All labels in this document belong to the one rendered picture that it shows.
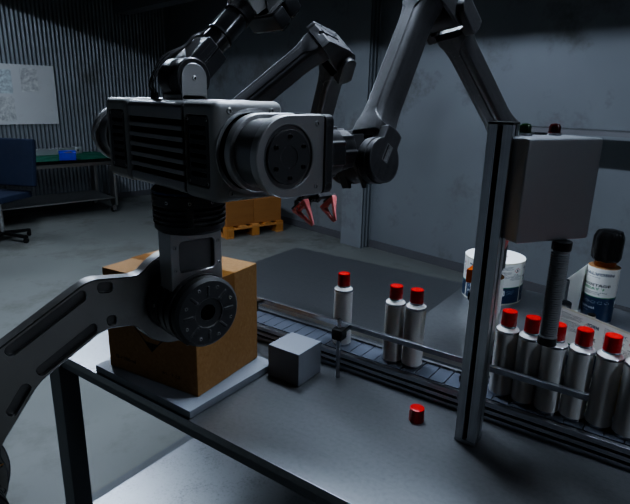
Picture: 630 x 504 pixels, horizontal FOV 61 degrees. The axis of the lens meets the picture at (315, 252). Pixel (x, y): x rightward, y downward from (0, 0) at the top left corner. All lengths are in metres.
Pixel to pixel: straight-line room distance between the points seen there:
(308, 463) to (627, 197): 3.71
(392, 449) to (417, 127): 4.36
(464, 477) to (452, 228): 4.14
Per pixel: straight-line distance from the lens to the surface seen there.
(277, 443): 1.20
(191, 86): 0.99
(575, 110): 4.61
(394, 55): 1.03
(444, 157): 5.15
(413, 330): 1.36
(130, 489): 2.11
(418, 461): 1.18
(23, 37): 8.32
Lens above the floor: 1.53
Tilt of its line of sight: 16 degrees down
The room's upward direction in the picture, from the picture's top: 1 degrees clockwise
